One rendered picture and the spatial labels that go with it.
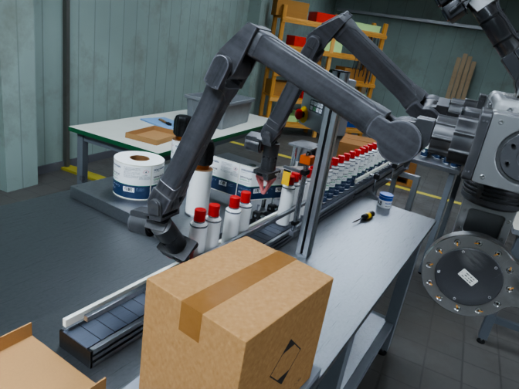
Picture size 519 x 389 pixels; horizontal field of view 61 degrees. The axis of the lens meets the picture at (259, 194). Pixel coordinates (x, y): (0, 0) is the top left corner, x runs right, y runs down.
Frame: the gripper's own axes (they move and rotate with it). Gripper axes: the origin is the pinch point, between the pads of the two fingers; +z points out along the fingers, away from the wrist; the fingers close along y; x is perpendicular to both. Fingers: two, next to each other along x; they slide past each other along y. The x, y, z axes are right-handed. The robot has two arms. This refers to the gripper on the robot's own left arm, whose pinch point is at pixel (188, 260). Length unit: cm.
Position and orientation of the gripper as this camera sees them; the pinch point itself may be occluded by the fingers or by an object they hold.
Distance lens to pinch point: 128.3
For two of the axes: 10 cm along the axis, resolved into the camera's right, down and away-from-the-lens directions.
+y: -8.3, -3.0, 4.6
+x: -5.0, 7.6, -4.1
